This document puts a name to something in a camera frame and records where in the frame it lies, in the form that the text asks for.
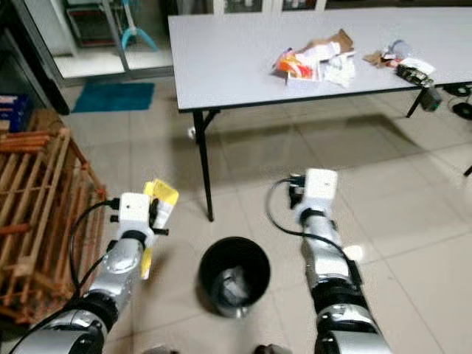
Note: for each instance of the black round rubbish bin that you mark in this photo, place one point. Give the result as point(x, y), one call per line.
point(214, 254)

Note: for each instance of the black round floor object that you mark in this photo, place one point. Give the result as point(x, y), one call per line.
point(463, 110)

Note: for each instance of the red yellow snack wrapper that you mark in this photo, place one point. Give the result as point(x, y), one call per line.
point(295, 66)

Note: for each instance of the grey table with black legs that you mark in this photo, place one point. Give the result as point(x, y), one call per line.
point(228, 59)

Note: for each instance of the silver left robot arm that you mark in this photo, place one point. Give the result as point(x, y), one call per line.
point(122, 269)

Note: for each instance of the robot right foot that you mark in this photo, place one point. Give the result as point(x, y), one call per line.
point(271, 349)

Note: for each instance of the blue floor mat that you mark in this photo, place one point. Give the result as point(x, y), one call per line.
point(114, 97)

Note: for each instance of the brown cardboard piece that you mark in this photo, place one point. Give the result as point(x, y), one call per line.
point(341, 38)

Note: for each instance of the crumpled white plastic bag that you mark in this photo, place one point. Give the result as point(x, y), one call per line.
point(339, 70)

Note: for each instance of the teal mop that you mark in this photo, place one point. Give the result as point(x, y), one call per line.
point(129, 33)

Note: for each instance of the white glass-door cabinet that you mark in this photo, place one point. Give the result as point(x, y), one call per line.
point(273, 4)

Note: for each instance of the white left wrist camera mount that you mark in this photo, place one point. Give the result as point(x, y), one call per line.
point(134, 210)

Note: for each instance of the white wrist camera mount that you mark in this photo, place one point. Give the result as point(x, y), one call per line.
point(134, 210)
point(318, 188)

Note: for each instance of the wooden slat crate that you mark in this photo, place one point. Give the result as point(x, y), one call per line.
point(26, 140)

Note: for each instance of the small white floor object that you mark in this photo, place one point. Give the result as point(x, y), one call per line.
point(192, 133)

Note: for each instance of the dark colourful snack bag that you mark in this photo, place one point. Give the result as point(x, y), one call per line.
point(429, 99)

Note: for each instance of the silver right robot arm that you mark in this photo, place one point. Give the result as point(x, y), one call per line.
point(328, 258)

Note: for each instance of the blue box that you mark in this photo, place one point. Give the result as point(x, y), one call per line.
point(16, 109)

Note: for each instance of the clear plastic water bottle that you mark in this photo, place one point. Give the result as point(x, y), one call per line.
point(400, 48)

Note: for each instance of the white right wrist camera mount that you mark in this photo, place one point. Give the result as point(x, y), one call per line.
point(318, 188)

